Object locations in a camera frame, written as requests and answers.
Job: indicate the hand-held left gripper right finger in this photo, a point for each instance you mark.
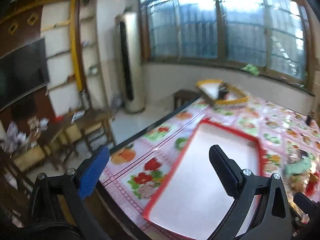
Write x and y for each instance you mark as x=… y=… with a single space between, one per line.
x=222 y=165

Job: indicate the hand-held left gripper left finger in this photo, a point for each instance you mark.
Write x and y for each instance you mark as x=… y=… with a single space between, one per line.
x=95 y=173

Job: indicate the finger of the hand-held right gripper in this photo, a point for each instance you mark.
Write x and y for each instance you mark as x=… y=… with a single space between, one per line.
x=303 y=201

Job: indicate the red snack packet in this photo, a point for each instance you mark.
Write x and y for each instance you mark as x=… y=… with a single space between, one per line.
x=313 y=187

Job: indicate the green snack packet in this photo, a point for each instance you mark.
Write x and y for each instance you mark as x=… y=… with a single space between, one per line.
x=297 y=167

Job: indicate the red rimmed white tray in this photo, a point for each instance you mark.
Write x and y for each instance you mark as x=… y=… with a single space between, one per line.
x=190 y=180

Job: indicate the dark blue snack packet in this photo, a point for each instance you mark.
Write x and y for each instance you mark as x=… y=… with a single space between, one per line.
x=303 y=153

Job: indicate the wooden stool yellow cushion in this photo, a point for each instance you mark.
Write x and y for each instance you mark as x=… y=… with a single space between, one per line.
x=72 y=131
x=91 y=129
x=27 y=156

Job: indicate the wooden side table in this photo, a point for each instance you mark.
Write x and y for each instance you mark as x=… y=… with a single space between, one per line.
x=97 y=116

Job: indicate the yellow patterned cardboard box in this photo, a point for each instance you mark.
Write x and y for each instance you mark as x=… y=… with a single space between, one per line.
x=232 y=102

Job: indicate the floral plastic tablecloth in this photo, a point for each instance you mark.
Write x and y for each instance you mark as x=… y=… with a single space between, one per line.
x=160 y=140

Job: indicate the black device with knob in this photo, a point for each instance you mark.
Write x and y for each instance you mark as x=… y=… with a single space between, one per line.
x=222 y=91

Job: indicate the dark wooden stool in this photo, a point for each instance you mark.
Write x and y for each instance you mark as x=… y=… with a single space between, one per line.
x=182 y=96

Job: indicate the small black device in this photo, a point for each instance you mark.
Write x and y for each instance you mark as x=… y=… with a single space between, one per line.
x=309 y=120

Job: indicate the crumpled white papers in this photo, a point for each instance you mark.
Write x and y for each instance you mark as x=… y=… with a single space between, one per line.
x=15 y=136

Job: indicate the green cloth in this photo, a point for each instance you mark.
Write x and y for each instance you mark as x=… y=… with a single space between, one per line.
x=250 y=69

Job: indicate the silver standing air conditioner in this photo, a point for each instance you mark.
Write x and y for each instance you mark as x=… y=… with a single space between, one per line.
x=135 y=80

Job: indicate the black flat television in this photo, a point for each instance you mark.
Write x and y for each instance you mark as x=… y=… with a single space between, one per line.
x=22 y=72

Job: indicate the white wall shelf unit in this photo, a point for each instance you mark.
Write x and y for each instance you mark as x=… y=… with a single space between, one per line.
x=60 y=62

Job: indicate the barred wooden frame window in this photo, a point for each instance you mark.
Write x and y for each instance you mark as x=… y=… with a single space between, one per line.
x=195 y=30

